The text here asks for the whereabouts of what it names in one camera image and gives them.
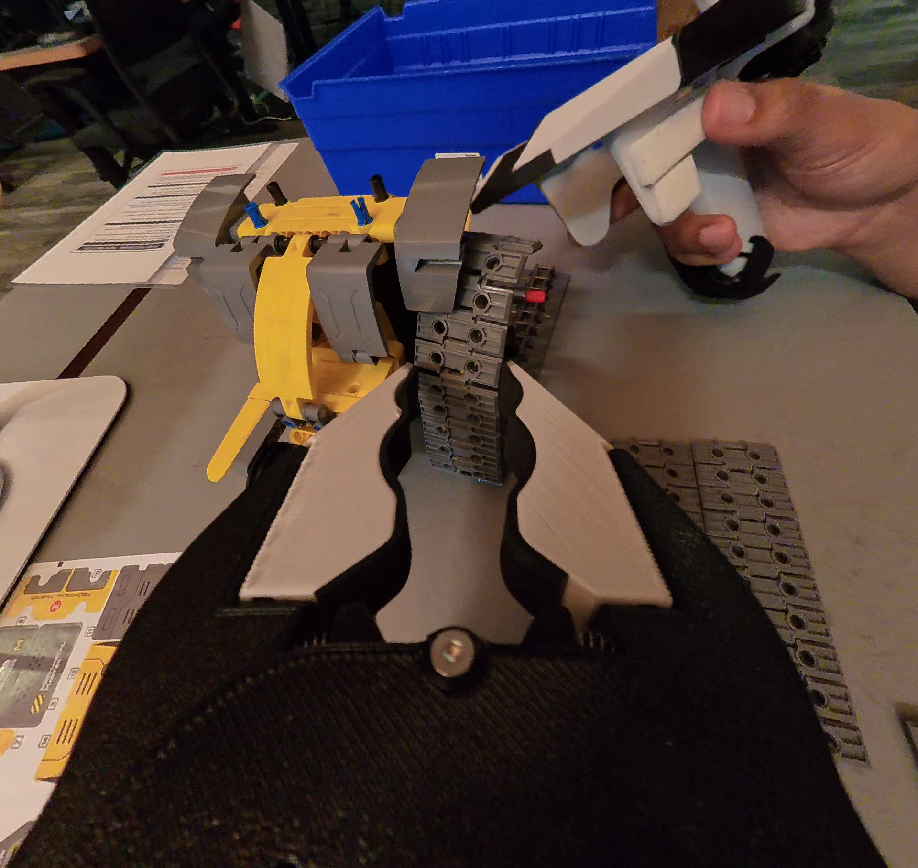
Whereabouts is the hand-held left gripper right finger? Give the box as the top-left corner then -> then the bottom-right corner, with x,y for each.
502,362 -> 675,634

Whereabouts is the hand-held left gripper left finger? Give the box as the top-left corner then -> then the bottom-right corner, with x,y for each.
239,365 -> 420,601

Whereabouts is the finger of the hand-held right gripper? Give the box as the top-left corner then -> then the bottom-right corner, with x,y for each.
468,38 -> 686,215
539,142 -> 632,248

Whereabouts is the long grey tread link chain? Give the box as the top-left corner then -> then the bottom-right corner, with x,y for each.
412,232 -> 572,488

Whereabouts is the yellow black toy vehicle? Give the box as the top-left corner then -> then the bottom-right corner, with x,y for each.
172,154 -> 546,483

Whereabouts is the large grey tread link mat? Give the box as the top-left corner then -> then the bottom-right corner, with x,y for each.
613,440 -> 869,765

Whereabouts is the person's right hand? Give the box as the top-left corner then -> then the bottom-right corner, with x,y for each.
608,79 -> 918,303

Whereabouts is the blue plastic bin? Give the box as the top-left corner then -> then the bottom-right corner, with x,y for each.
278,0 -> 659,204

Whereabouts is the white book stand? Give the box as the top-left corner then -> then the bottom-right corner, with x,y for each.
0,375 -> 129,600

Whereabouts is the yellow printed sticker sheet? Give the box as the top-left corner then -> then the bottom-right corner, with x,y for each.
0,551 -> 184,855

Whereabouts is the hanging white paper sheet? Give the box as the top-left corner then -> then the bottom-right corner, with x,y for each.
237,0 -> 289,103

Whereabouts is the printed white paper sheet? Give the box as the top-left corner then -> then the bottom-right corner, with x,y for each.
13,140 -> 301,288

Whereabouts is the black office chair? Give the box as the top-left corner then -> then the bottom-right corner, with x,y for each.
65,0 -> 238,191

